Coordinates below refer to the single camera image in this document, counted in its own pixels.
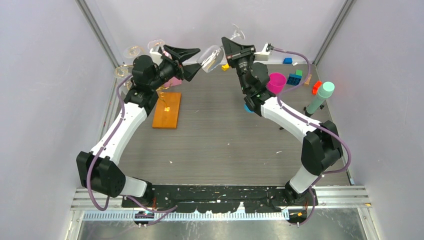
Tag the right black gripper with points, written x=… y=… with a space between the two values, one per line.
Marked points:
x=235 y=52

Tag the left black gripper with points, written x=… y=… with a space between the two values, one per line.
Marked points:
x=189 y=70

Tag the clear wine glass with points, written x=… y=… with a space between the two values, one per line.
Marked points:
x=214 y=55
x=122 y=72
x=133 y=52
x=155 y=43

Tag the pink wine glass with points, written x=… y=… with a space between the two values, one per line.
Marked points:
x=277 y=82

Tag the blue wine glass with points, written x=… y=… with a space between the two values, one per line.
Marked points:
x=247 y=109

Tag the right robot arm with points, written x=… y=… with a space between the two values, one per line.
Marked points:
x=321 y=145

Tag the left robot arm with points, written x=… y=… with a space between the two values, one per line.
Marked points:
x=98 y=169

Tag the clear wine glass top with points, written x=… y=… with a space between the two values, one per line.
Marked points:
x=155 y=43

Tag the orange wooden rack base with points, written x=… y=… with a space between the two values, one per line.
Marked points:
x=167 y=110

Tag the yellow toy piece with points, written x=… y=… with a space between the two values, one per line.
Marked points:
x=225 y=67

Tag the blue toy block far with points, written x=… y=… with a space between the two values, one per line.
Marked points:
x=287 y=61

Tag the blue studded toy block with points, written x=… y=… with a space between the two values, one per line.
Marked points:
x=294 y=79

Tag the green toy block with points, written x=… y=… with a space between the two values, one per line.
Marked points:
x=299 y=72

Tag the tan wooden block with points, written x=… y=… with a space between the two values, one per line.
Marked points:
x=307 y=80

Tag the red toy piece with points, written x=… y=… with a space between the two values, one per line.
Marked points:
x=316 y=86

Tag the mint green cylinder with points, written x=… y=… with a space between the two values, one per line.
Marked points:
x=324 y=92

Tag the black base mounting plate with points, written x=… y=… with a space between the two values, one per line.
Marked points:
x=220 y=199

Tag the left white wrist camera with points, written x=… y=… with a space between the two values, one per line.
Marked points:
x=156 y=54

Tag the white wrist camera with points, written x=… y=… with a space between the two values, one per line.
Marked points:
x=156 y=54
x=265 y=53

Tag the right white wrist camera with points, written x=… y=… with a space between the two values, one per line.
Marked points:
x=265 y=53

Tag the gold wire glass rack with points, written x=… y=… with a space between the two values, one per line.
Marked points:
x=164 y=89

